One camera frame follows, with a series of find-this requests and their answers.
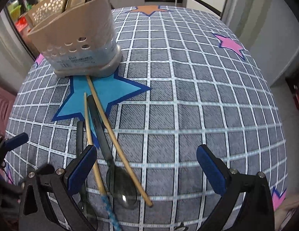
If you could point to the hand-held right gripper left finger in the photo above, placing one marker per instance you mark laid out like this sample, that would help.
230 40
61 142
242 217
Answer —
83 170

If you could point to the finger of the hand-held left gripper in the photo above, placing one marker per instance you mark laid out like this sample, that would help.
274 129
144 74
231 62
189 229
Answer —
16 140
44 168

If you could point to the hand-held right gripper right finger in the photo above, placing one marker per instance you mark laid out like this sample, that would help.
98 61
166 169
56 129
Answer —
210 170

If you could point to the blue patterned wooden chopstick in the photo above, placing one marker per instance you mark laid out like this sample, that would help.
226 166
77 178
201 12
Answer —
88 120

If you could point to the plain wooden chopstick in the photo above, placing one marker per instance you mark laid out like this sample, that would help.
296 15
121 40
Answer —
145 196

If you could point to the beige plastic utensil holder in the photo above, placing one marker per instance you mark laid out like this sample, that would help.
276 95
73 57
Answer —
74 28

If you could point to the stack of pink plastic stools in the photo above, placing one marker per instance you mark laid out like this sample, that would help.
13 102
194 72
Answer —
2 105

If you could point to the grey checked star tablecloth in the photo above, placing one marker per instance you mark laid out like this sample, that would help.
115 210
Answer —
188 101

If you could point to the red festive decorations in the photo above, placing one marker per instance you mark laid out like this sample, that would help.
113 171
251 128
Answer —
296 96

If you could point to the red plastic basket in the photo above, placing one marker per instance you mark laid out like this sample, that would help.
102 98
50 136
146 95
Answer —
21 24

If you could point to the green plastic basket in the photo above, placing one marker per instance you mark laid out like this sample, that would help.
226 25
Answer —
14 12

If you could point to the beige flower-cutout storage cart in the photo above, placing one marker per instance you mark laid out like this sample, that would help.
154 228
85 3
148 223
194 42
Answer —
50 4

